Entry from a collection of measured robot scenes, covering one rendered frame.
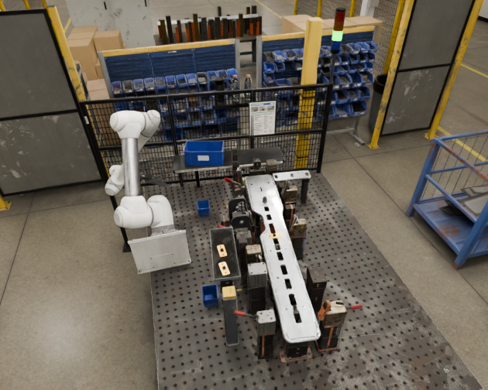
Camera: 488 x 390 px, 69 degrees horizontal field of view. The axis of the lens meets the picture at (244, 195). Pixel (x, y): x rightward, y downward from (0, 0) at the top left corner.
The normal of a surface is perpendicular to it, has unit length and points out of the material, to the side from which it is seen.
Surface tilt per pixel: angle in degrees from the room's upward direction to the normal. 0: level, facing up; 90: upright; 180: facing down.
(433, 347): 0
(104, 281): 0
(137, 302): 0
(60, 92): 91
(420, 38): 91
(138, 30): 90
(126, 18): 90
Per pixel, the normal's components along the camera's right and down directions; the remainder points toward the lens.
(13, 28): 0.24, 0.59
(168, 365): -0.02, -0.77
